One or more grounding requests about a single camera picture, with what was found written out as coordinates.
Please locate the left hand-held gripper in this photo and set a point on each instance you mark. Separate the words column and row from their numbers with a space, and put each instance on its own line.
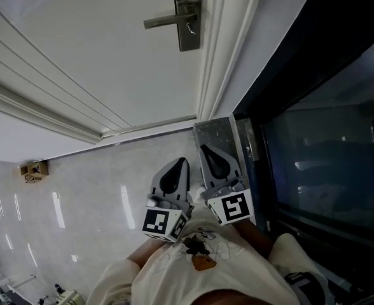
column 156, row 222

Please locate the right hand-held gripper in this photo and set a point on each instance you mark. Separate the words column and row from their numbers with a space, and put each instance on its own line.
column 234, row 208

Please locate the person's left forearm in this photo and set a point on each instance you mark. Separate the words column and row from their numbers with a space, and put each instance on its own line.
column 145, row 253

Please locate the person's right forearm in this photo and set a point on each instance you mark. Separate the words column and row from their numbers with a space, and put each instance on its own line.
column 253, row 240

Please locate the black framed glass door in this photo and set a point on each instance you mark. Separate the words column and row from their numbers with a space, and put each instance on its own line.
column 333, row 170

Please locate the white door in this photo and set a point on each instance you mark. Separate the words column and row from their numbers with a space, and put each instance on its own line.
column 110, row 59

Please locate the cream printed t-shirt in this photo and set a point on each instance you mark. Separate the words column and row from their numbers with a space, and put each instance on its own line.
column 238, row 275

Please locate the person's bare neck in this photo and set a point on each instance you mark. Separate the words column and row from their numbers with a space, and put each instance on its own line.
column 231, row 299

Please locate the small cardboard box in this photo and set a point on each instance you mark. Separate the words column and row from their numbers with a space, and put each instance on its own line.
column 34, row 171

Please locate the white ribbed appliance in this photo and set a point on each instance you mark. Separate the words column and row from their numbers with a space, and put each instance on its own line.
column 66, row 295

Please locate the white metal railing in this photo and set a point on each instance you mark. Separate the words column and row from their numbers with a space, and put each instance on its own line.
column 12, row 286

